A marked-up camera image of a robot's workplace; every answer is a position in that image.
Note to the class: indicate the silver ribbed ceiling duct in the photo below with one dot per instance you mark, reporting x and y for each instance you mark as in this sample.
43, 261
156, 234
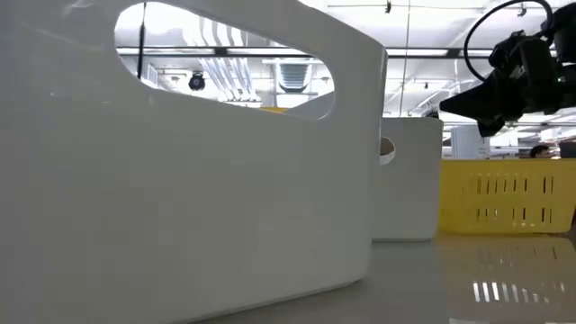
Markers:
293, 76

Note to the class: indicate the large white plastic basket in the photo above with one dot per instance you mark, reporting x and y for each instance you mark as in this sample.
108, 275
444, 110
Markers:
189, 202

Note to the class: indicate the black hanging rod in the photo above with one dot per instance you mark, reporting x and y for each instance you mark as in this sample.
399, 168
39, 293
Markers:
141, 40

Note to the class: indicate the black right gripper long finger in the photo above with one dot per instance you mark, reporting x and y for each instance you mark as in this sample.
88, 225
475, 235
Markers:
472, 102

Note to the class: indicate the black overhead frame bar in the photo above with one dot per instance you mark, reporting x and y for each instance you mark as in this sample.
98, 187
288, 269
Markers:
252, 51

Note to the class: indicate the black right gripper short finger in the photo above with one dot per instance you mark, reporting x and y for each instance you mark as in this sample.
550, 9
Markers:
490, 127

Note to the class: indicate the person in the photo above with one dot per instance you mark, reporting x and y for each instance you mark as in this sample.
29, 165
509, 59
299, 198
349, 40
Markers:
540, 151

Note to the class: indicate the white round pillar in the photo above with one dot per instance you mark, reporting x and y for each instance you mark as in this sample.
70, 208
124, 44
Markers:
468, 143

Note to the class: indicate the small white plastic basket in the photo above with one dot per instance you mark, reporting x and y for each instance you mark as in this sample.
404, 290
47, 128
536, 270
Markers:
411, 189

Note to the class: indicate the yellow slotted plastic basket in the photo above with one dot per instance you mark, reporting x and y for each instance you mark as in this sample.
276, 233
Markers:
504, 198

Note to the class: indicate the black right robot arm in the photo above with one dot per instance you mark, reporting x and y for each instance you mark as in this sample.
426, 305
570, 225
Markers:
564, 45

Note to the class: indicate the yellow basket rim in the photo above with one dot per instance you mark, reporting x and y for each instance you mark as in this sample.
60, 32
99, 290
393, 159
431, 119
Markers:
273, 110

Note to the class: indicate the dark monitor screen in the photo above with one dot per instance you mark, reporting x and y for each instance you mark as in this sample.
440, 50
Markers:
568, 150

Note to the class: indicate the black dome ceiling camera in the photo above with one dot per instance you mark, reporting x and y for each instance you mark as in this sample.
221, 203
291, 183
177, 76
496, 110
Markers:
196, 81

